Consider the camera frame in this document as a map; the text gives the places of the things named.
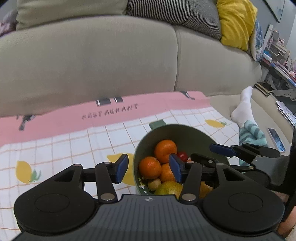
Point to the brown kiwi fruit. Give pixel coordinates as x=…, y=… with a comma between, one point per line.
x=153, y=185

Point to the cluttered side table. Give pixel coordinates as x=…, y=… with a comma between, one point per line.
x=278, y=69

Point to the pink butterfly book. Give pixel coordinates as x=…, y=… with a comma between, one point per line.
x=9, y=22

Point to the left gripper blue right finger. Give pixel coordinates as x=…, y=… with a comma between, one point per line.
x=188, y=174

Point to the large orange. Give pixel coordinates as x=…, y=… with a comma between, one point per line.
x=163, y=150

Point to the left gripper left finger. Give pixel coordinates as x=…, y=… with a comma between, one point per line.
x=107, y=174

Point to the houndstooth patterned cushion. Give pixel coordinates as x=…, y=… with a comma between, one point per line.
x=199, y=15

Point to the brown orange mango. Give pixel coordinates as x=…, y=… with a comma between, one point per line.
x=204, y=190

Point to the beige fabric sofa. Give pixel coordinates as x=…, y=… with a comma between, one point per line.
x=69, y=63

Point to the person left hand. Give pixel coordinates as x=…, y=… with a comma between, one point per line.
x=286, y=227

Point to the right foot white sock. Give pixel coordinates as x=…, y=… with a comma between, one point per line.
x=243, y=112

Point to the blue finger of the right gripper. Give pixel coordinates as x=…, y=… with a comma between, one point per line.
x=222, y=150
x=203, y=160

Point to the yellow cushion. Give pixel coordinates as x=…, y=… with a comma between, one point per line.
x=237, y=19

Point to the yellow green pear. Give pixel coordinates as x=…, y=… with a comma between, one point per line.
x=169, y=188

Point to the red cherry tomato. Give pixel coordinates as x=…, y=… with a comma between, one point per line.
x=182, y=156

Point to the smartphone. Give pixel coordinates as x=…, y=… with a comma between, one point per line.
x=276, y=140

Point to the striped teal trouser leg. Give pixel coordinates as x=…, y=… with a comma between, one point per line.
x=250, y=133

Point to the small orange tangerine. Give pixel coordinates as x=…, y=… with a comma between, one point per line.
x=150, y=168

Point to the beige back cushion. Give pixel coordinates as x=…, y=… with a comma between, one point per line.
x=39, y=12

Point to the pink checked picnic cloth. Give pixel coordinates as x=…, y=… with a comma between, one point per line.
x=33, y=150

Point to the blue patterned cushion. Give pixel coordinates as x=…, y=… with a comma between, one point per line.
x=256, y=42

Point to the green colander bowl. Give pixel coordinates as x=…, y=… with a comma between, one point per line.
x=186, y=138

